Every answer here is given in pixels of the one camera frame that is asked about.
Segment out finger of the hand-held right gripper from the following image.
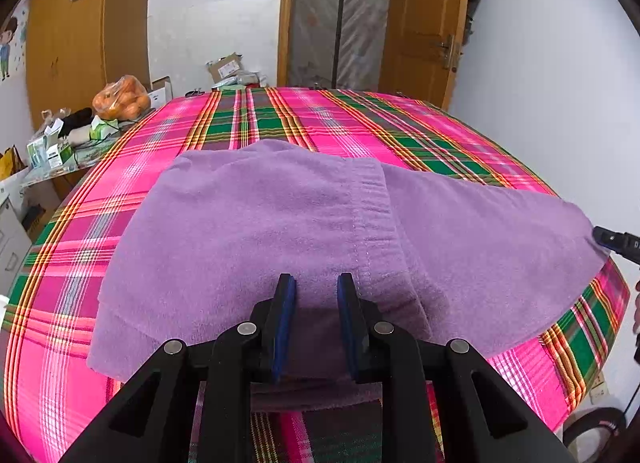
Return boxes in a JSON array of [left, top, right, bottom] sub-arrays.
[[592, 226, 640, 264]]

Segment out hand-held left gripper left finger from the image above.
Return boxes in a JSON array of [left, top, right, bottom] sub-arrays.
[[59, 273, 298, 463]]

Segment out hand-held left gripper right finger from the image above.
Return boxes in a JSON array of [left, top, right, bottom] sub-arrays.
[[336, 272, 576, 463]]

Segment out purple fleece pants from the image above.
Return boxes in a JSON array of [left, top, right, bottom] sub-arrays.
[[86, 139, 612, 414]]

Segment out pink green plaid bed sheet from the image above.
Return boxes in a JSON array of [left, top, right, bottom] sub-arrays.
[[0, 86, 631, 463]]

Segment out grey parcel bag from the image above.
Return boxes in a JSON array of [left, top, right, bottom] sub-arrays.
[[215, 72, 266, 90]]

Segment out glass-top folding table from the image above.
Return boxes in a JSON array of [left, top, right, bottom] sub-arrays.
[[20, 108, 156, 189]]

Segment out small white box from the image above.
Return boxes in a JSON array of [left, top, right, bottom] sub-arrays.
[[150, 76, 173, 109]]

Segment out brown cardboard box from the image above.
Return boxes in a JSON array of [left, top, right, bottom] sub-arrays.
[[207, 54, 244, 84]]

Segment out green tissue packet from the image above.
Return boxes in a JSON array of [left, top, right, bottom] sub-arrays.
[[90, 118, 119, 140]]

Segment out bag of oranges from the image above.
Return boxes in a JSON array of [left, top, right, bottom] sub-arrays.
[[92, 74, 152, 121]]

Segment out grey drawer cabinet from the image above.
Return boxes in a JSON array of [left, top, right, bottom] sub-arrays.
[[0, 193, 33, 294]]

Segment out white green medicine box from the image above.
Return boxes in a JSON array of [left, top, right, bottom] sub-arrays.
[[27, 136, 48, 169], [45, 140, 73, 166]]

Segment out black cloth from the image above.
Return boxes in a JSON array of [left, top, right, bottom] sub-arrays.
[[57, 108, 94, 134]]

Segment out wooden door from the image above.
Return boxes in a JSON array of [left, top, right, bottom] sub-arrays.
[[378, 0, 471, 109]]

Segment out clear plastic bag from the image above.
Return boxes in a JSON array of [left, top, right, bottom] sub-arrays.
[[42, 108, 71, 131]]

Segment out plastic-covered fabric wardrobe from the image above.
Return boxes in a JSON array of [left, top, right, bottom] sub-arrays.
[[290, 0, 396, 91]]

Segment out yellow bag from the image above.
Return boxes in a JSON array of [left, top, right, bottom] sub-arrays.
[[0, 146, 23, 181]]

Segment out wooden wardrobe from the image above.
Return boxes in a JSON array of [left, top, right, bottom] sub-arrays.
[[25, 0, 156, 201]]

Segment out wooden door frame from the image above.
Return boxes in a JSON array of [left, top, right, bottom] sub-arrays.
[[276, 0, 301, 89]]

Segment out cartoon wall sticker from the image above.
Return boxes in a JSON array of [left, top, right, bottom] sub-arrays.
[[0, 0, 31, 86]]

